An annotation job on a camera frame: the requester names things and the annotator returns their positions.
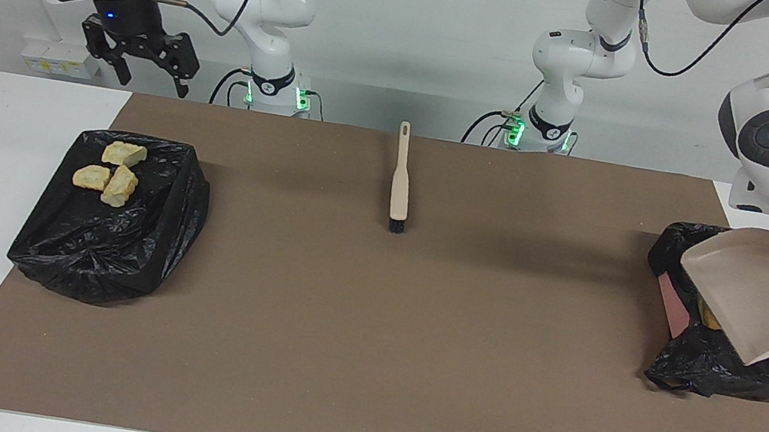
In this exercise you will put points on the pink bin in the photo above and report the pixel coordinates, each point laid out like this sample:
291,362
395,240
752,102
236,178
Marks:
672,305

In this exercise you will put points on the beige hand brush black bristles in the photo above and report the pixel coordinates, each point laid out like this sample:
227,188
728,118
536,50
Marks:
401,188

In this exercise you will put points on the black trash bag bin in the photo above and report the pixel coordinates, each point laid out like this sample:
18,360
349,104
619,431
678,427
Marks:
106,243

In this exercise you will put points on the brown table mat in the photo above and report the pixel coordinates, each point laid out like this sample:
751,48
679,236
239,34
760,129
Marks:
356,402

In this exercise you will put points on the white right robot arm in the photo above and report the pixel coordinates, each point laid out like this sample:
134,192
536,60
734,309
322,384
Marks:
264,0

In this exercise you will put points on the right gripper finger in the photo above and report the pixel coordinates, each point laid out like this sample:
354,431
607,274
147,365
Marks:
182,56
99,44

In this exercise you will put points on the black trash bag over pink bin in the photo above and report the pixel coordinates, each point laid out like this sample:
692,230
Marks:
712,368

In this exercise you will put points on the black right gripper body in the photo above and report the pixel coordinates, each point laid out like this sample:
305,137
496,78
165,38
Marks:
129,24

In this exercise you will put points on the brown cork-like chunk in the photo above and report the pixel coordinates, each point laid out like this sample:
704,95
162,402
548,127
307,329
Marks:
709,316

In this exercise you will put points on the pale yellow bread-like chunk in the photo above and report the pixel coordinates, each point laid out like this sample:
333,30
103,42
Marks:
120,186
124,153
91,177

